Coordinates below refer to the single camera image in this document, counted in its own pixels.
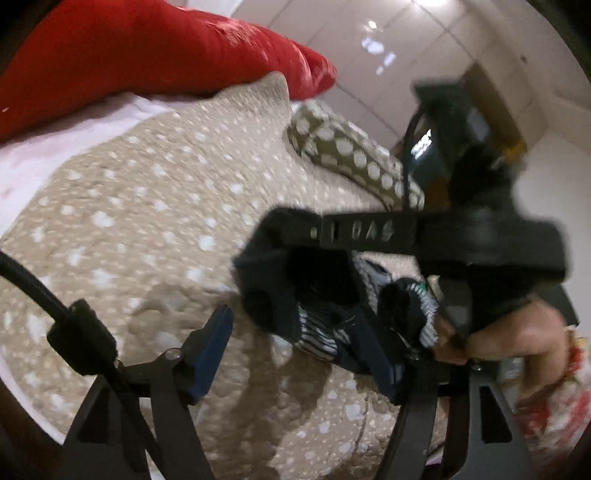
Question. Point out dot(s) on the beige spotted quilt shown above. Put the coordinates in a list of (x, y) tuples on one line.
[(144, 226)]

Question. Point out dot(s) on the olive hedgehog print pillow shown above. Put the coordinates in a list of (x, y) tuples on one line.
[(325, 138)]

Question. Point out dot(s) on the red plush blanket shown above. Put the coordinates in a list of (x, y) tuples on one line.
[(58, 57)]

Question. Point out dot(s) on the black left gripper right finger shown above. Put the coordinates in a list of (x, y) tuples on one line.
[(482, 438)]

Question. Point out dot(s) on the navy striped pants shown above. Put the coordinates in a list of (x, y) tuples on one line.
[(308, 295)]

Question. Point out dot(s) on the person's right hand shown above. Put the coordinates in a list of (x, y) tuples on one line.
[(537, 333)]

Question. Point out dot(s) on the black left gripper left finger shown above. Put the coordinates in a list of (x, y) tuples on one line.
[(109, 441)]

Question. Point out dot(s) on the white bed sheet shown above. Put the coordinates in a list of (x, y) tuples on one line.
[(30, 160)]

